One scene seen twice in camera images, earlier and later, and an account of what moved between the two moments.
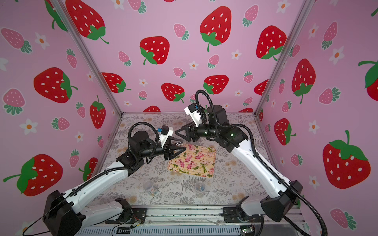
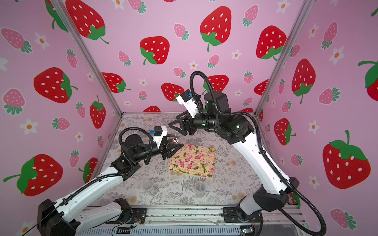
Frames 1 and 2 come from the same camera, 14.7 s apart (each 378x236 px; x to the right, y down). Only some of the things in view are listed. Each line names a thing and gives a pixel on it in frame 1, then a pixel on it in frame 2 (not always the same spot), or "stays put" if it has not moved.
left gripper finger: [176, 140] → [171, 136]
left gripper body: [166, 153] stays put
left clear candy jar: [148, 185] stays put
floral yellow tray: [196, 160] stays put
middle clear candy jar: [200, 187] stays put
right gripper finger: [187, 138] → [183, 131]
